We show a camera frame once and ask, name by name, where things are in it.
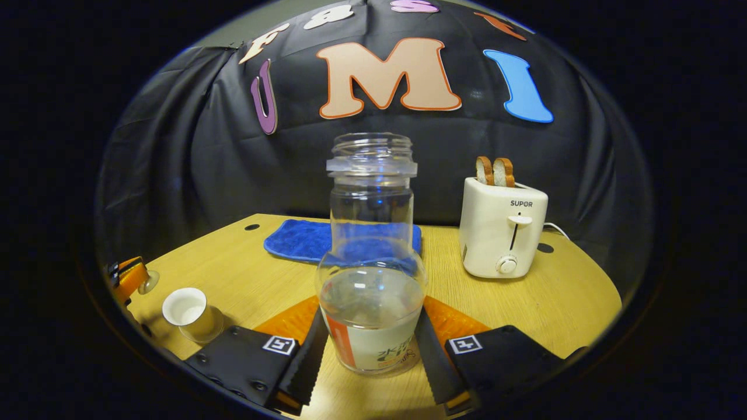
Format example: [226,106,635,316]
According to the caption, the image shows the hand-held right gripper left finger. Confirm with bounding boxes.
[184,295,330,416]

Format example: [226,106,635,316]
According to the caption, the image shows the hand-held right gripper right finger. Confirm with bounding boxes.
[413,295,590,416]

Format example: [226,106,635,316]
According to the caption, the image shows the cream ceramic teacup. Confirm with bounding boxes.
[162,287,225,344]

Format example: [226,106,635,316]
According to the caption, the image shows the clear plastic water bottle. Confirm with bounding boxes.
[315,132,428,375]

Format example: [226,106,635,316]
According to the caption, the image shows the blue folded towel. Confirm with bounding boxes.
[263,219,423,263]

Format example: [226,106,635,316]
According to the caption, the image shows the white toaster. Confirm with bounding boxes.
[459,177,549,279]

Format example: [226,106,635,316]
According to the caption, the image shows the black backdrop cloth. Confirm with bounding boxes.
[96,0,654,292]

